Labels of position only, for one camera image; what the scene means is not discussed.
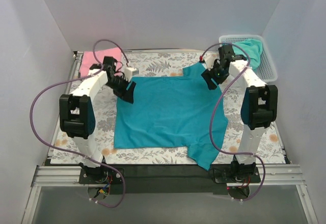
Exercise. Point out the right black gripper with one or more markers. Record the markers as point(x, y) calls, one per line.
point(212, 76)

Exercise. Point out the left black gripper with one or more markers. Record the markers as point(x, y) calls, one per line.
point(121, 87)

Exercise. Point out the teal blue t shirt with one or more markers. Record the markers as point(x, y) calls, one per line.
point(175, 111)

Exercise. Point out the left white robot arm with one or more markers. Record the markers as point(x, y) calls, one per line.
point(77, 116)

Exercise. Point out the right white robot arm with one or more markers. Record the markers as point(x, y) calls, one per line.
point(258, 110)

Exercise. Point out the light green t shirt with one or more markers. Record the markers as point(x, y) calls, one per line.
point(253, 48)

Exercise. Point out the white plastic basket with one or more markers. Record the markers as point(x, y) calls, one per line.
point(266, 70)

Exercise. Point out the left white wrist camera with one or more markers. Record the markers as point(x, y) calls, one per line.
point(129, 72)

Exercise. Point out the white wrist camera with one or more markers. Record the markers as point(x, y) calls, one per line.
point(129, 72)
point(208, 60)

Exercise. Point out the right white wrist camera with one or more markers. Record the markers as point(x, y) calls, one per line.
point(208, 60)

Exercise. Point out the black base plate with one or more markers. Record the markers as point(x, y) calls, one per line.
point(167, 178)

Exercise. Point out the aluminium frame rail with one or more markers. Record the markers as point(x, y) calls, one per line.
point(275, 174)

